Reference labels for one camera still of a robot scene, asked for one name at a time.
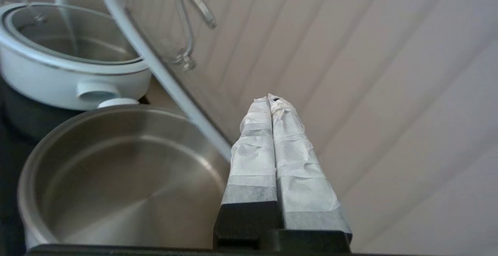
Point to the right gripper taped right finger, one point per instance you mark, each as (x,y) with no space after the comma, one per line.
(299,170)

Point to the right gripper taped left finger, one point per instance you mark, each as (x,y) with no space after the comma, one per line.
(253,158)

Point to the white steel-lined pot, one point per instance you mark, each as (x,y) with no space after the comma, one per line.
(116,178)
(39,81)

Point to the black glass induction cooktop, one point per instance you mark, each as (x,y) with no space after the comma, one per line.
(23,123)

